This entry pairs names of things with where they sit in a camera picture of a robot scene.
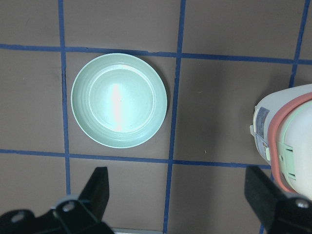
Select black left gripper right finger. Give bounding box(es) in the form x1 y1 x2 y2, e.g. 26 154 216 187
244 166 312 234

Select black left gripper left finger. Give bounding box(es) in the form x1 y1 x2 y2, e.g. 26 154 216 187
0 167 114 234

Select white rice cooker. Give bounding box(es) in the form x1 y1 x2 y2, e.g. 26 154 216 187
250 84 312 199

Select green plate left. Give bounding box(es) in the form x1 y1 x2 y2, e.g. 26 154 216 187
71 53 168 149

